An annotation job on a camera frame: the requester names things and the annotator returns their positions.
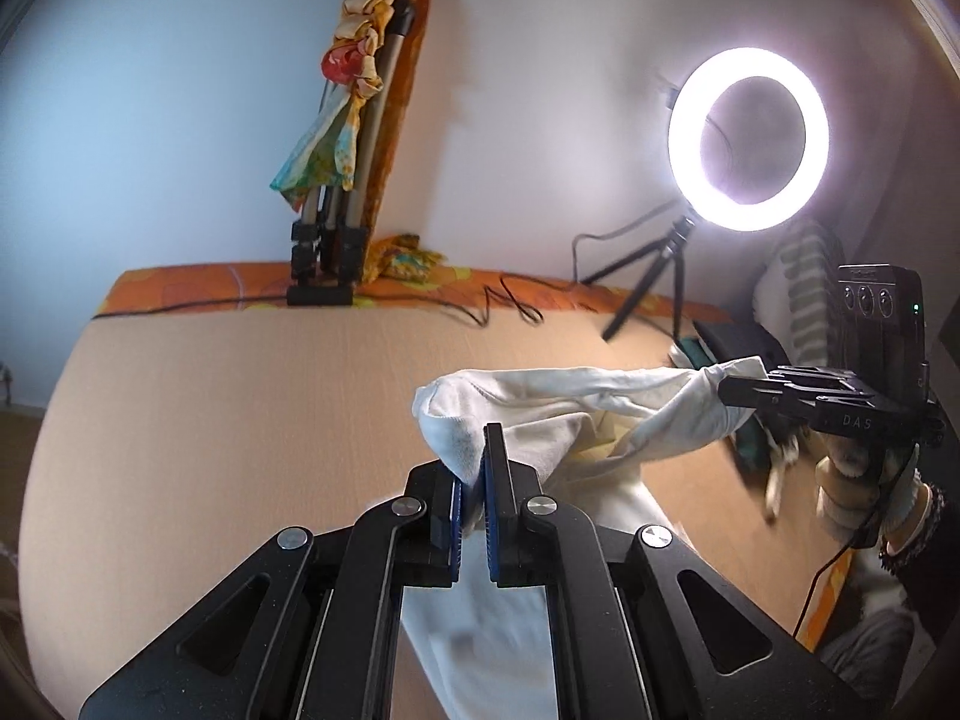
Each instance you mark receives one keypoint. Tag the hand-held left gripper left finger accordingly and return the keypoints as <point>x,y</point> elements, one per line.
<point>454,532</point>

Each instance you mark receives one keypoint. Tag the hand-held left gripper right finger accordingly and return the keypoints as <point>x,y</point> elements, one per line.
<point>491,532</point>

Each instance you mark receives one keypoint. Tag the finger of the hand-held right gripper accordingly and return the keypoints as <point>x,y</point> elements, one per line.
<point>817,379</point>
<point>757,394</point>

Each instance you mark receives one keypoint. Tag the white t-shirt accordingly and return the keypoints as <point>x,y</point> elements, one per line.
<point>525,390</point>

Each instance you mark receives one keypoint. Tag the person's right forearm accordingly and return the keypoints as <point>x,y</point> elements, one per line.
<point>934,562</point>

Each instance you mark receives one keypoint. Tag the person's right hand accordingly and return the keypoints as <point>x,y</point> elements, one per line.
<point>847,499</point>

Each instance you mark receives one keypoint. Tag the dark green cloth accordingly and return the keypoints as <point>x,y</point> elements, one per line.
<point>750,450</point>

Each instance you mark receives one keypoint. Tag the striped grey-white pillow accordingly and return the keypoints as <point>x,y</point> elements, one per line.
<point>806,277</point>

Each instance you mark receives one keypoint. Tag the small black tripod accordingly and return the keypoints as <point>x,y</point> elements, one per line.
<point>679,240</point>

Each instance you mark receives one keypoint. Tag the patterned dark clothing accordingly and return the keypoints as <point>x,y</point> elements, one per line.
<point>877,630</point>

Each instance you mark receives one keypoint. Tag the small yellow-green cloth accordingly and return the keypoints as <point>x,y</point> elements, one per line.
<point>405,262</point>

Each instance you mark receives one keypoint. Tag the colourful knotted scarf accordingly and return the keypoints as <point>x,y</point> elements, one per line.
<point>330,150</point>

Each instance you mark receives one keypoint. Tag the folded grey camera tripod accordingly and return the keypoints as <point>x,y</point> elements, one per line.
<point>319,292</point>

